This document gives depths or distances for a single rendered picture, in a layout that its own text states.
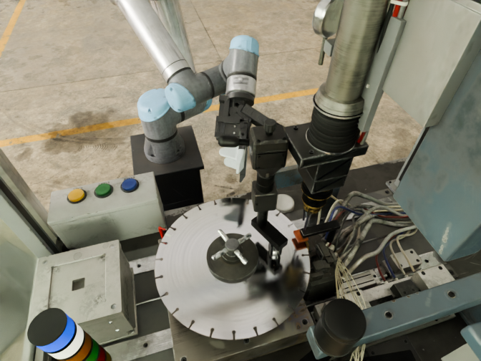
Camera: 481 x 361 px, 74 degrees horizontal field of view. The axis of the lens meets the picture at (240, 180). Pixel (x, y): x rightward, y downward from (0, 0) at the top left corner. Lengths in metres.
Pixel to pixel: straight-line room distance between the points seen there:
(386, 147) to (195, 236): 2.04
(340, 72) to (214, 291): 0.46
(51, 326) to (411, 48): 0.53
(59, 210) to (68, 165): 1.57
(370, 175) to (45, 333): 1.04
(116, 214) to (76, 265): 0.17
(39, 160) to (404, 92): 2.49
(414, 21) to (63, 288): 0.78
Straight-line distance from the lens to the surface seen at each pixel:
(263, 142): 0.49
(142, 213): 0.94
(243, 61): 0.83
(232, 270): 0.68
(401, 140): 2.71
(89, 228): 0.97
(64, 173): 2.48
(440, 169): 0.43
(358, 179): 1.19
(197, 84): 0.86
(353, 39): 0.42
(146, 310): 0.90
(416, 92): 0.41
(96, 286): 0.80
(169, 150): 1.18
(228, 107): 0.80
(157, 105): 1.09
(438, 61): 0.39
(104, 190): 0.95
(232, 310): 0.66
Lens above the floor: 1.57
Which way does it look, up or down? 47 degrees down
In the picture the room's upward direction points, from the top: straight up
